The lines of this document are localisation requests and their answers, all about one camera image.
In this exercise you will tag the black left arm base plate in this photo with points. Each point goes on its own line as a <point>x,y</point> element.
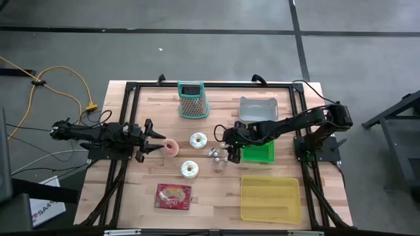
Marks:
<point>108,154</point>

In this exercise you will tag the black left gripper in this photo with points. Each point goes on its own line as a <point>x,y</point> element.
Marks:
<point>138,141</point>

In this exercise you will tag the black metal stand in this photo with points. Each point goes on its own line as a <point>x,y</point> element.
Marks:
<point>393,111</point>

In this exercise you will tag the white printed cardboard box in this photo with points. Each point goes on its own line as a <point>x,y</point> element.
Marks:
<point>46,209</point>

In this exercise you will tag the pink-topped toy donut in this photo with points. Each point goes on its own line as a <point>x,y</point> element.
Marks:
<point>175,149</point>

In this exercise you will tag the red popcorn packet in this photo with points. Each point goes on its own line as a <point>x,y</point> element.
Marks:
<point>173,196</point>

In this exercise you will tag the black aluminium table frame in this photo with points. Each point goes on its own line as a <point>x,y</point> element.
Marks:
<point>210,85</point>

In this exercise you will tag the green slotted plastic basket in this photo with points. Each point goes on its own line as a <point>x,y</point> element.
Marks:
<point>260,154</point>

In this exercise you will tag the teal metal box grater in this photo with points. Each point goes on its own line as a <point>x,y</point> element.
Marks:
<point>193,106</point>

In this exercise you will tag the silver aluminium extrusion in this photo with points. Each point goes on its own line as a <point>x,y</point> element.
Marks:
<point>305,233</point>
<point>123,232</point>

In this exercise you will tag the white donut blue icing lines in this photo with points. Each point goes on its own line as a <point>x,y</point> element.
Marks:
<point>184,172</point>

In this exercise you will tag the black flat floor bar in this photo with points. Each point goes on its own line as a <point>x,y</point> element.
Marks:
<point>16,72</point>

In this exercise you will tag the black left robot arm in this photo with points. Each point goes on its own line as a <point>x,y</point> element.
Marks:
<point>98,132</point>

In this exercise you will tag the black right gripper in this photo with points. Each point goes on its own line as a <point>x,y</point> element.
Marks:
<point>234,136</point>

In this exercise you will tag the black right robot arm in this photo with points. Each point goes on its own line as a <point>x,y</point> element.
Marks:
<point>295,123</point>

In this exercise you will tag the dark grey cabinet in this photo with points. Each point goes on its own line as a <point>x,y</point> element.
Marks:
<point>5,157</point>

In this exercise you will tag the yellow plastic bin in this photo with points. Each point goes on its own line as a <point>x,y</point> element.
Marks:
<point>270,200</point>

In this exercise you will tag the grey plastic bin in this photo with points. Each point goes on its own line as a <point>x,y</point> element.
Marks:
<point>259,111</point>

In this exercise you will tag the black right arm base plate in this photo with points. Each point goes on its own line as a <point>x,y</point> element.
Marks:
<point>325,152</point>

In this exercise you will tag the white donut coloured sprinkles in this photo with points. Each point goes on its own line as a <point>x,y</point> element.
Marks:
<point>193,143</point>

